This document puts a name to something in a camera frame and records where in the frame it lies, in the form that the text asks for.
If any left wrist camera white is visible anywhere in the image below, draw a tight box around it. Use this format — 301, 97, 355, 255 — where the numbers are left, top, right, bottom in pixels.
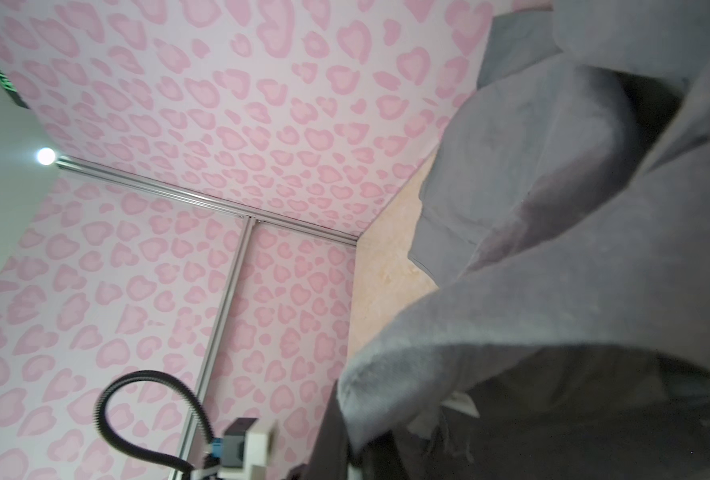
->
189, 417, 278, 480

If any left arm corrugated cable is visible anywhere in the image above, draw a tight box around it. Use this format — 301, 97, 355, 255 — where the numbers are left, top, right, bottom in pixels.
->
94, 370, 217, 476

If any grey long sleeve shirt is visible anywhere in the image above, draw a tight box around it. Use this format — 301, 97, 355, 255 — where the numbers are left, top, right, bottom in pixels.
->
337, 1, 710, 479

